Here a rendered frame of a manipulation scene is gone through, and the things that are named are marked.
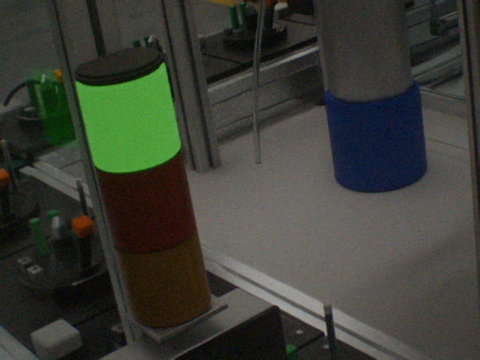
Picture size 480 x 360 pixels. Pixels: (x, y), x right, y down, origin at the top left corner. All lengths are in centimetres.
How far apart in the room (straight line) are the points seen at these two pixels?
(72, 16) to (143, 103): 6
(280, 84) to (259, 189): 36
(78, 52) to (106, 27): 2
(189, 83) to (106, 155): 120
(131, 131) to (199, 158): 125
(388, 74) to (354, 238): 26
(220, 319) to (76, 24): 20
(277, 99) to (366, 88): 46
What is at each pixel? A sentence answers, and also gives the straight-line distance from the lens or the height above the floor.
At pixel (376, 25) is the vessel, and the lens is 155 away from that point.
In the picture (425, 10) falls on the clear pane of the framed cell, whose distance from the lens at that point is 189.
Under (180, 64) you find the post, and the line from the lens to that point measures 173.
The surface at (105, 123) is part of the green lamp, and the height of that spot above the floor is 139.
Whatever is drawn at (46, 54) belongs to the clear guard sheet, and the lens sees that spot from 56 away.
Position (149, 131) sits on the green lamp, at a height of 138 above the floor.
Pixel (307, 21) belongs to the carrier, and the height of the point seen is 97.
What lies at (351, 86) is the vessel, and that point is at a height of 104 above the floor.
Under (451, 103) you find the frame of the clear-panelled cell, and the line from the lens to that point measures 190.
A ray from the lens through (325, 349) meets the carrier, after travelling 107.
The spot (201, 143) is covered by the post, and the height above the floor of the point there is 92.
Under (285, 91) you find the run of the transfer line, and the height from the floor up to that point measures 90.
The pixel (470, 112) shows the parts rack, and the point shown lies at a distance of 91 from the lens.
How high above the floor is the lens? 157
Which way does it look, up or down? 24 degrees down
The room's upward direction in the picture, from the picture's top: 10 degrees counter-clockwise
